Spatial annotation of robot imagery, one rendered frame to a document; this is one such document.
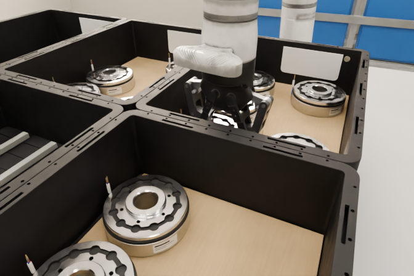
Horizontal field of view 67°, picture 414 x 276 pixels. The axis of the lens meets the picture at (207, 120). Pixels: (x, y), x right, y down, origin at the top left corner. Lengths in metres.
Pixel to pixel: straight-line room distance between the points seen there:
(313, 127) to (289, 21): 0.39
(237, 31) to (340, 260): 0.26
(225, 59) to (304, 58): 0.39
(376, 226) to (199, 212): 0.34
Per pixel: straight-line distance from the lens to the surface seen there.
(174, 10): 3.80
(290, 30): 0.92
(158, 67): 0.84
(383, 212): 0.68
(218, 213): 0.42
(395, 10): 2.52
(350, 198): 0.33
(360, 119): 0.46
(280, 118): 0.62
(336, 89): 0.70
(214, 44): 0.40
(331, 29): 2.52
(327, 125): 0.62
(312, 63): 0.73
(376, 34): 2.54
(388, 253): 0.62
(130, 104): 0.46
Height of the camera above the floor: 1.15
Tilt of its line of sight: 32 degrees down
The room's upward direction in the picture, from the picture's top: straight up
